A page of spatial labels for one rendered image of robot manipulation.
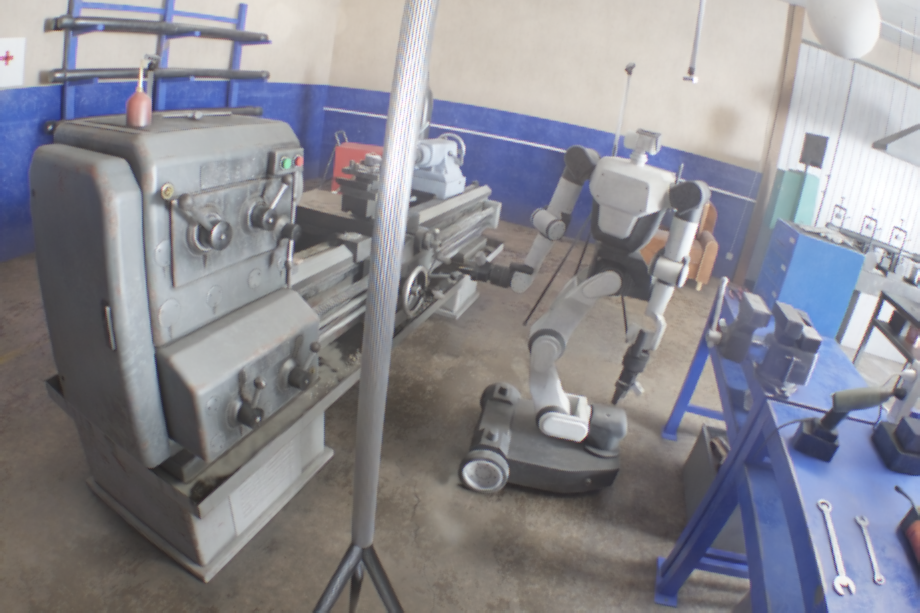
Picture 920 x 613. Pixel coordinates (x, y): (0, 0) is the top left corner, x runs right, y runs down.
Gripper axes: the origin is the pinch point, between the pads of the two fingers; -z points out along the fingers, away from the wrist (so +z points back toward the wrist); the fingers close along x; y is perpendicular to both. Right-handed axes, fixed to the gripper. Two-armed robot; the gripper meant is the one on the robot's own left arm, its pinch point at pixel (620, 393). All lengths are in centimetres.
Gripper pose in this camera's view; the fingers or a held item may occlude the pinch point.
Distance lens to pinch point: 190.7
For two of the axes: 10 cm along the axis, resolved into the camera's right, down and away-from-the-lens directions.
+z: 3.0, -9.4, -1.8
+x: -5.6, -0.2, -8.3
